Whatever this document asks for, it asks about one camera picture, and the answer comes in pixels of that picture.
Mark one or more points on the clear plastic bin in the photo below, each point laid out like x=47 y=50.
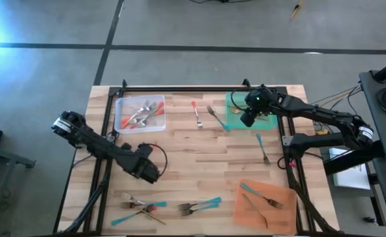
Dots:
x=127 y=103

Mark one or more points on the silver mounting bracket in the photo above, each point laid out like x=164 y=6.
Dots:
x=286 y=141

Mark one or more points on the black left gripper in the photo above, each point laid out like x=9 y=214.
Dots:
x=135 y=164

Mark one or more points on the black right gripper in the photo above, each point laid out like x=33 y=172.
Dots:
x=261 y=100

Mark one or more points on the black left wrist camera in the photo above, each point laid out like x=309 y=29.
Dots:
x=145 y=150

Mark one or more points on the grey cart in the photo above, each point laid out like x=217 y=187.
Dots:
x=380 y=108

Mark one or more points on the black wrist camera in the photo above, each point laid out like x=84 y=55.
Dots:
x=247 y=119
x=145 y=150

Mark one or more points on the grey side table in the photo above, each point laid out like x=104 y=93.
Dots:
x=8 y=158

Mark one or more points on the orange plastic bin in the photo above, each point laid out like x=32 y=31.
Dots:
x=278 y=224

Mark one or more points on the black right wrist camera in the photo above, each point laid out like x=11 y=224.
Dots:
x=247 y=119

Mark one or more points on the white box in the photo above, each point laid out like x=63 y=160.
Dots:
x=347 y=171

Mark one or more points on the black aluminium table frame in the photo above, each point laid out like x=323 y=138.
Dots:
x=179 y=89

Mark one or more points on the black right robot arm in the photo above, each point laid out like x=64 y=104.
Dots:
x=311 y=110

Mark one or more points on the black stand beam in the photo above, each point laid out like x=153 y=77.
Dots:
x=344 y=163

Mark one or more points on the small black floor object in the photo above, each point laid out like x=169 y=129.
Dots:
x=370 y=220

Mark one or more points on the gold fork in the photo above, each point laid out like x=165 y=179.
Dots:
x=235 y=110
x=158 y=220

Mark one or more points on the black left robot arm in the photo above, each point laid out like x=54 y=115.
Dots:
x=90 y=145

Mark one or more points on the teal plastic bin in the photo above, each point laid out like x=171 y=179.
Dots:
x=232 y=121

